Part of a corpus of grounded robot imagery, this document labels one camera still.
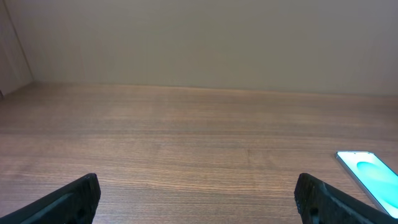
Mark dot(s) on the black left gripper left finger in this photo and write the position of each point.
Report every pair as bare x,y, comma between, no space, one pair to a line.
74,203

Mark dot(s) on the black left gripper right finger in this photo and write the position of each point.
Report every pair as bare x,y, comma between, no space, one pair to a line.
320,203

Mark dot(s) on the light blue Galaxy smartphone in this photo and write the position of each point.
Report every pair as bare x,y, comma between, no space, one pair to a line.
377,180

